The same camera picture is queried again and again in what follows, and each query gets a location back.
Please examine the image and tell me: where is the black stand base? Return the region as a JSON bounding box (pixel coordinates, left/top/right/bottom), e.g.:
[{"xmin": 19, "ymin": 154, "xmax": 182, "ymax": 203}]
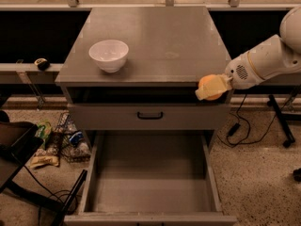
[{"xmin": 267, "ymin": 85, "xmax": 301, "ymax": 148}]

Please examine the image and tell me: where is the black power adapter cable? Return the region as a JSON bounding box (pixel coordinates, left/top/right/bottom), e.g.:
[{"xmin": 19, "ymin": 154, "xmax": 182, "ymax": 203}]
[{"xmin": 216, "ymin": 92, "xmax": 283, "ymax": 149}]

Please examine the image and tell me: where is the open grey lower drawer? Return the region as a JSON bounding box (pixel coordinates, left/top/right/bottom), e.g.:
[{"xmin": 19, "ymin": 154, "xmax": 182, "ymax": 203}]
[{"xmin": 64, "ymin": 131, "xmax": 237, "ymax": 226}]

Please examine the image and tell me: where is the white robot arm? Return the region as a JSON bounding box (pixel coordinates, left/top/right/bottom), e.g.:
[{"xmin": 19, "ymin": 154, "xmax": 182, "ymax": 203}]
[{"xmin": 195, "ymin": 7, "xmax": 301, "ymax": 101}]

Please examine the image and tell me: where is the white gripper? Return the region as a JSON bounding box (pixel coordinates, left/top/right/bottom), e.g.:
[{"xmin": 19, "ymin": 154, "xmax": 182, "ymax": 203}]
[{"xmin": 195, "ymin": 53, "xmax": 260, "ymax": 101}]

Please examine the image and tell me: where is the yellow snack bag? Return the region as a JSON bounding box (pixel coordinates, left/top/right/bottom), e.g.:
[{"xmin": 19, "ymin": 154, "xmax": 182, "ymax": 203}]
[{"xmin": 30, "ymin": 148, "xmax": 59, "ymax": 169}]

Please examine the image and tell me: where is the green snack bag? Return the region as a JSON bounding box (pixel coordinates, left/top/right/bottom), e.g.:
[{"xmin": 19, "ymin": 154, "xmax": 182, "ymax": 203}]
[{"xmin": 36, "ymin": 121, "xmax": 52, "ymax": 149}]

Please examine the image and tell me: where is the closed grey upper drawer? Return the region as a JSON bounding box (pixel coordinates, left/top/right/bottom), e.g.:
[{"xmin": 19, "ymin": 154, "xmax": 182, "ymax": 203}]
[{"xmin": 68, "ymin": 104, "xmax": 230, "ymax": 130}]

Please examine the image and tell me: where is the black drawer handle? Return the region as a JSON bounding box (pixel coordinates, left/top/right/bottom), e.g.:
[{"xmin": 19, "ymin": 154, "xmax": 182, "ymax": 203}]
[{"xmin": 136, "ymin": 111, "xmax": 164, "ymax": 120}]

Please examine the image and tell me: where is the orange fruit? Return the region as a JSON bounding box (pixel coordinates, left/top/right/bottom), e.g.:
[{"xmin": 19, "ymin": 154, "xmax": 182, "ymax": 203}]
[{"xmin": 197, "ymin": 74, "xmax": 223, "ymax": 101}]

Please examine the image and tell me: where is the black chair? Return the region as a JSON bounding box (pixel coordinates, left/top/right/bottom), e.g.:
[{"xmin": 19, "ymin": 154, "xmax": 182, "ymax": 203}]
[{"xmin": 0, "ymin": 111, "xmax": 87, "ymax": 226}]

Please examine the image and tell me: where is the black tape measure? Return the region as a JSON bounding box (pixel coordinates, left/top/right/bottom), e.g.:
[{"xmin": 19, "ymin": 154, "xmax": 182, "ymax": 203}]
[{"xmin": 34, "ymin": 58, "xmax": 50, "ymax": 71}]

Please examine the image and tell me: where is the black floor cable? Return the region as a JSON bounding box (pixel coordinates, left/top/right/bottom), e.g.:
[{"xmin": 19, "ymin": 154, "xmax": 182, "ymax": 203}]
[{"xmin": 23, "ymin": 165, "xmax": 83, "ymax": 226}]

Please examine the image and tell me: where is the grey drawer cabinet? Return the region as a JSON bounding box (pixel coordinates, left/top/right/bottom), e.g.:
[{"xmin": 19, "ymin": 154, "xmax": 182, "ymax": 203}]
[{"xmin": 55, "ymin": 7, "xmax": 230, "ymax": 144}]

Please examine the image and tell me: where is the white ceramic bowl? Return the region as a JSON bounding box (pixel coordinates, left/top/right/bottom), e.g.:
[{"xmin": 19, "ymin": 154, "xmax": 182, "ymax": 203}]
[{"xmin": 88, "ymin": 40, "xmax": 129, "ymax": 73}]

